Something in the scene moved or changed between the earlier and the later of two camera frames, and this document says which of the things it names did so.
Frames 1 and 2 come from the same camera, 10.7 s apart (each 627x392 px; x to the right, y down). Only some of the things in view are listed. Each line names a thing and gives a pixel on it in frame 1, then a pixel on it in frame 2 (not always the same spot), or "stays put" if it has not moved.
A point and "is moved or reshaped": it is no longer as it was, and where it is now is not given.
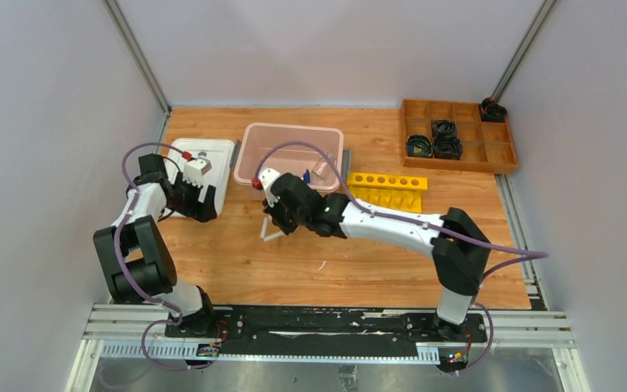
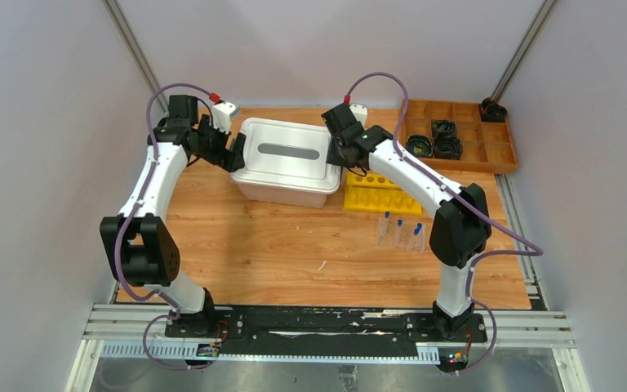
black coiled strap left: x=419 y=145 stays put
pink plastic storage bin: x=255 y=139 is moved or reshaped
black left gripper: x=195 y=192 -> x=226 y=149
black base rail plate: x=332 y=331 stays put
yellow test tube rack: x=396 y=191 stays put
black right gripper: x=273 y=207 -> x=334 y=159
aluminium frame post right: x=524 y=50 stays put
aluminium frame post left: x=141 y=58 stays put
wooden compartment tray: x=486 y=145 stays put
